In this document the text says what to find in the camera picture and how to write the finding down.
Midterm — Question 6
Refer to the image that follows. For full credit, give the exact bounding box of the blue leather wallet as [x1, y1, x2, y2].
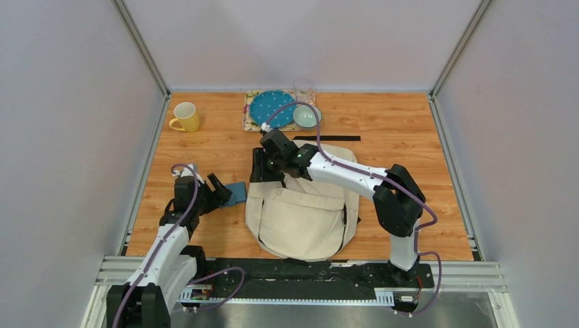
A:
[222, 181, 247, 207]

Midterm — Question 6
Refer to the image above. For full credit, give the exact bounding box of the beige canvas backpack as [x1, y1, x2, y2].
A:
[244, 135, 362, 262]

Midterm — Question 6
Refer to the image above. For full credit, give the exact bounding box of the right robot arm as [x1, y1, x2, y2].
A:
[245, 129, 425, 286]

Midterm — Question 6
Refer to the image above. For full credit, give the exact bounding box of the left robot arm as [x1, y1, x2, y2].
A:
[106, 169, 232, 327]

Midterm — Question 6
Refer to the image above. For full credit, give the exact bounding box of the light teal bowl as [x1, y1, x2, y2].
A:
[293, 105, 322, 131]

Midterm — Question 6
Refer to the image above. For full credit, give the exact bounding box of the blue polka dot plate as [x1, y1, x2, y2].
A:
[249, 90, 296, 128]

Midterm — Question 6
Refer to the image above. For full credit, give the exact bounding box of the clear drinking glass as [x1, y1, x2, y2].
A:
[293, 78, 315, 105]

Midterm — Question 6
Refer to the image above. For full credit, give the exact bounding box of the yellow mug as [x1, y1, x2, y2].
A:
[169, 102, 200, 133]

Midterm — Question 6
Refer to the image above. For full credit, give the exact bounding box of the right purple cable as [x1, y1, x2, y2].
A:
[261, 101, 443, 318]

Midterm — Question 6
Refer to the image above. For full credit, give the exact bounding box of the purple cable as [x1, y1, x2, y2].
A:
[261, 101, 443, 318]
[111, 163, 246, 328]

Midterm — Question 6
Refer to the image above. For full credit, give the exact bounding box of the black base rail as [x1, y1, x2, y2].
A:
[195, 258, 436, 301]

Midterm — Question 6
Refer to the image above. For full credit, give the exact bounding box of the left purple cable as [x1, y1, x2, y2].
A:
[111, 163, 246, 328]

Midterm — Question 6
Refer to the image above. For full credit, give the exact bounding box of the aluminium frame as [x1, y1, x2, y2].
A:
[80, 0, 520, 327]

